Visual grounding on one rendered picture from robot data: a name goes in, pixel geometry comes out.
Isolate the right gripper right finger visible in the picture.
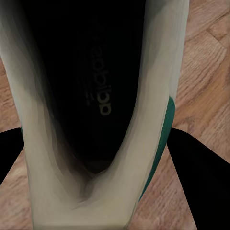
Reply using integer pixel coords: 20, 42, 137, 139
167, 127, 230, 230

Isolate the gym shoe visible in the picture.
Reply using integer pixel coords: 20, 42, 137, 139
0, 0, 189, 230

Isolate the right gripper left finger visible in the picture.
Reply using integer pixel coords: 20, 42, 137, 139
0, 127, 24, 184

